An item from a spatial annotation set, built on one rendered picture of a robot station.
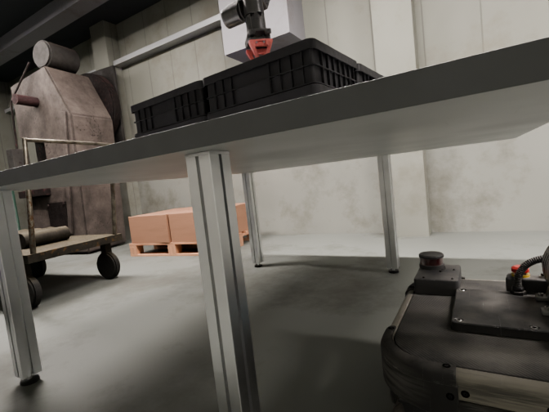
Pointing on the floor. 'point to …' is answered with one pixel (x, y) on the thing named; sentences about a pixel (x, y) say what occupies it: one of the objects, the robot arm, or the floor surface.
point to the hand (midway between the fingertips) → (261, 68)
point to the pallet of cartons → (173, 231)
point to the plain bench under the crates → (365, 117)
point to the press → (102, 212)
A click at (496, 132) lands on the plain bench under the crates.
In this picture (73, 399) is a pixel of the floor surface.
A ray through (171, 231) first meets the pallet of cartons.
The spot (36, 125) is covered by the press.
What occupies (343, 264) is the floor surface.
